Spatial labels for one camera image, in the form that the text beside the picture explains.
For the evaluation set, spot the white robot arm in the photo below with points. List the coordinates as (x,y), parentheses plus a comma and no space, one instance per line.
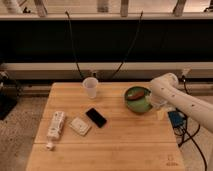
(164,90)

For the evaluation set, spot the green ceramic bowl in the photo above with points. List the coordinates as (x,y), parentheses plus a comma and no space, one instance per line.
(138,106)

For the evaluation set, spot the brown sausage in bowl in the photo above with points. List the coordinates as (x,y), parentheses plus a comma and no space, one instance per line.
(136,96)

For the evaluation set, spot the translucent plastic cup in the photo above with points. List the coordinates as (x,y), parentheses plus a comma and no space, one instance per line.
(90,85)

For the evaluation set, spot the black smartphone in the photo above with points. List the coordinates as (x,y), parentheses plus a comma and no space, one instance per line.
(96,117)

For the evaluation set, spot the white square box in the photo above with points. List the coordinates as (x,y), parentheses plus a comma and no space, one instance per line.
(79,126)

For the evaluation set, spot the blue connector box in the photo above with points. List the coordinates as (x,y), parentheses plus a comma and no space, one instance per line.
(176,120)

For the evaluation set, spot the black equipment at left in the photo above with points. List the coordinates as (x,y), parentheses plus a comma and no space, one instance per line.
(9,94)

